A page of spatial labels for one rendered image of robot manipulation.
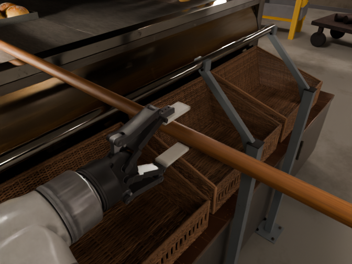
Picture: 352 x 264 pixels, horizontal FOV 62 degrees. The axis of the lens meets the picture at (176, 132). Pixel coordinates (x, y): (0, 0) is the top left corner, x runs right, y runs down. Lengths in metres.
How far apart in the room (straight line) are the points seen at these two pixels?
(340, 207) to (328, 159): 2.15
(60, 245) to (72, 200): 0.05
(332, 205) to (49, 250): 0.36
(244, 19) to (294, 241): 1.35
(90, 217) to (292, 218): 1.73
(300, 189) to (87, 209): 0.30
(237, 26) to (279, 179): 1.47
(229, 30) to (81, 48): 0.97
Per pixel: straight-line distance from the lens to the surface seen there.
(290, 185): 0.46
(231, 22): 1.81
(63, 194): 0.41
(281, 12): 5.25
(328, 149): 2.71
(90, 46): 1.08
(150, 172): 0.52
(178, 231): 0.96
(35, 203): 0.40
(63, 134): 0.63
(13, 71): 0.97
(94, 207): 0.41
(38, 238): 0.38
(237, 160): 0.48
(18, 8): 1.46
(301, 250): 1.93
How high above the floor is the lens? 1.51
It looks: 36 degrees down
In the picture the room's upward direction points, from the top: straight up
